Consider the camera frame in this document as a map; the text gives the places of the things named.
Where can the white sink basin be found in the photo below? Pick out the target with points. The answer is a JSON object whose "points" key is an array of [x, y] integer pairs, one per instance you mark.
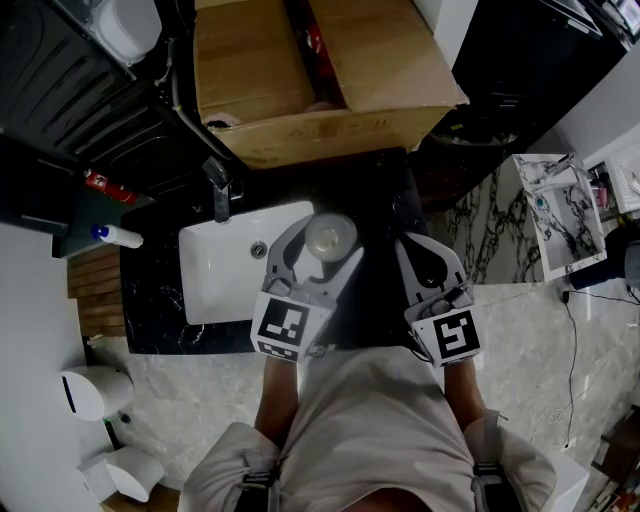
{"points": [[220, 280]]}

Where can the black ribbed appliance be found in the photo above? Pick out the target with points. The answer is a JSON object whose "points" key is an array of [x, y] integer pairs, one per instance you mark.
{"points": [[65, 90]]}

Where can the person's right forearm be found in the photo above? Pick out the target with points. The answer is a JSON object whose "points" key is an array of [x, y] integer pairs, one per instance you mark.
{"points": [[462, 395]]}

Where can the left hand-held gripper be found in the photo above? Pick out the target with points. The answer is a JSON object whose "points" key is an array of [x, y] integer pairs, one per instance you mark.
{"points": [[285, 322]]}

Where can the white toilet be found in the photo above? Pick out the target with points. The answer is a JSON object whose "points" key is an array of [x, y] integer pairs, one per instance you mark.
{"points": [[127, 472]]}

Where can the white wall dispenser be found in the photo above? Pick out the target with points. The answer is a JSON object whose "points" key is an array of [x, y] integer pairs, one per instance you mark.
{"points": [[95, 392]]}

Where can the black marble sink counter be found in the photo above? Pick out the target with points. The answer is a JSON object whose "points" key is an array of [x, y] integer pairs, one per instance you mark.
{"points": [[150, 300]]}

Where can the red item in box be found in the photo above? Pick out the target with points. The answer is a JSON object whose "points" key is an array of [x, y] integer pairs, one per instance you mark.
{"points": [[318, 50]]}

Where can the black cabinet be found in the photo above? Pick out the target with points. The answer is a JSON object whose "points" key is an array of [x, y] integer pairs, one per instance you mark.
{"points": [[530, 60]]}

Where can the person's left forearm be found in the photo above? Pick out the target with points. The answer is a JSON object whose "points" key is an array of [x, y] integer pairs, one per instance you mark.
{"points": [[277, 400]]}

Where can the red fire extinguisher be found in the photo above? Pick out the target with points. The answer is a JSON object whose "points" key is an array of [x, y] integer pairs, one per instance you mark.
{"points": [[111, 188]]}

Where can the large cardboard box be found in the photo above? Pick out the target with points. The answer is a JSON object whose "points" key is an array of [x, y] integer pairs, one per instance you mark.
{"points": [[250, 65]]}

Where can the dark metal faucet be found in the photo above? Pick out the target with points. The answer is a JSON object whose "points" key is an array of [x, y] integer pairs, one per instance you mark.
{"points": [[221, 195]]}

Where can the white plastic tank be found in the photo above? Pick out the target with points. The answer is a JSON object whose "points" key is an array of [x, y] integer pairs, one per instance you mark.
{"points": [[127, 27]]}

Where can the wooden slat panel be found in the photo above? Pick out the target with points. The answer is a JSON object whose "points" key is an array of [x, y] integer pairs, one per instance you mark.
{"points": [[97, 290]]}

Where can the white blue-capped container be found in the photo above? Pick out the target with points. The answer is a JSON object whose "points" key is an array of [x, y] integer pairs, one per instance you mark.
{"points": [[122, 237]]}

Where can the metal sink drain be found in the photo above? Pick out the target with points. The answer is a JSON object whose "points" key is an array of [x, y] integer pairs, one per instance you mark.
{"points": [[258, 249]]}

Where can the white box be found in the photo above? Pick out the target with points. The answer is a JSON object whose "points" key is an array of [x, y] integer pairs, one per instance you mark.
{"points": [[567, 482]]}

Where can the person's light grey shirt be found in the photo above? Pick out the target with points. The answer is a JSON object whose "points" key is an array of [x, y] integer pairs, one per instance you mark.
{"points": [[370, 425]]}

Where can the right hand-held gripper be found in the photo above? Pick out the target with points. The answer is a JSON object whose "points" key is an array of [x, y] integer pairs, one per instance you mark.
{"points": [[450, 335]]}

